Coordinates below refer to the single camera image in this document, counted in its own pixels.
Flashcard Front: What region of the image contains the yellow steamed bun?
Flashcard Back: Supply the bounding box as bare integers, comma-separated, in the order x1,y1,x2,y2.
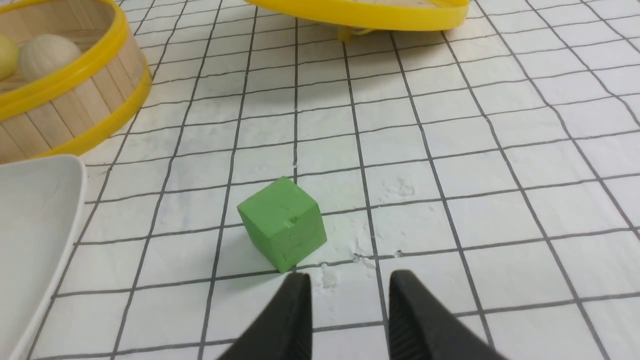
0,34,19,81

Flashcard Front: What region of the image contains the yellow rimmed bamboo steamer basket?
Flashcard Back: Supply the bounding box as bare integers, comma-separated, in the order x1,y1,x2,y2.
0,0,153,164

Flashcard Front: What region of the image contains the white square plate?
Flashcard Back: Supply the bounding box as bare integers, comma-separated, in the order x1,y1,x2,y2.
0,154,87,360

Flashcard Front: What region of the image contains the green foam cube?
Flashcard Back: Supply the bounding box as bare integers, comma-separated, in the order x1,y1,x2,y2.
237,177,328,273

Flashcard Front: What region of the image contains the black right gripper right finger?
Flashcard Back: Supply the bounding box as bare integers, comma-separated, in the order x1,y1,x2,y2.
388,269,505,360

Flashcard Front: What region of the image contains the yellow rimmed steamer lid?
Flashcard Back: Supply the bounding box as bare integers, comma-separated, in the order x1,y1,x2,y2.
249,0,470,41

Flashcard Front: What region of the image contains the beige steamed bun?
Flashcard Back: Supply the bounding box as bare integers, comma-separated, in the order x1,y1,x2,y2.
17,34,83,82

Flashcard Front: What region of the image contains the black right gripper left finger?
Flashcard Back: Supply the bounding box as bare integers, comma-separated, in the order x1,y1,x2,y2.
219,273,313,360

